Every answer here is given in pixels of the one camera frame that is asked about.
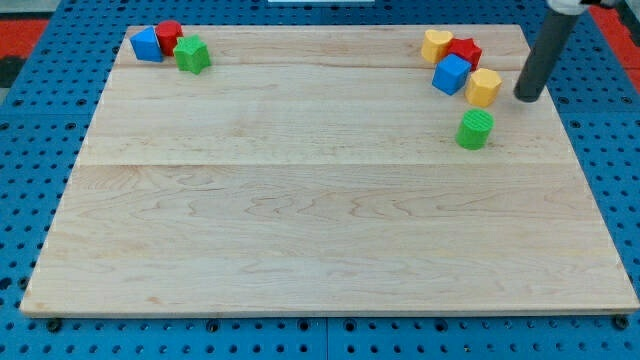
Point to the green cylinder block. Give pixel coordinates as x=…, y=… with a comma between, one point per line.
x=474, y=129

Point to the yellow hexagon block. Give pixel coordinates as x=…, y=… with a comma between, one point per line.
x=483, y=87

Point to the wooden board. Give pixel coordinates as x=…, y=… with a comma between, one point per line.
x=313, y=171

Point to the blue cube block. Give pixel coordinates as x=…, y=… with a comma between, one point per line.
x=451, y=74

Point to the yellow heart block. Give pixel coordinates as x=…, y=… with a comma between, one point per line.
x=435, y=45

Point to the green star block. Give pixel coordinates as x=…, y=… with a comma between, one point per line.
x=191, y=54

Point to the red star block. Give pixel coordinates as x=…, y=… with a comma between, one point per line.
x=467, y=50

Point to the red cylinder block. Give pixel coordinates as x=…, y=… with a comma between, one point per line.
x=167, y=33

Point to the blue triangle block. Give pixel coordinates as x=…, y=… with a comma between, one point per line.
x=146, y=46

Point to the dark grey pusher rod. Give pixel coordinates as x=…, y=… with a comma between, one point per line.
x=559, y=22

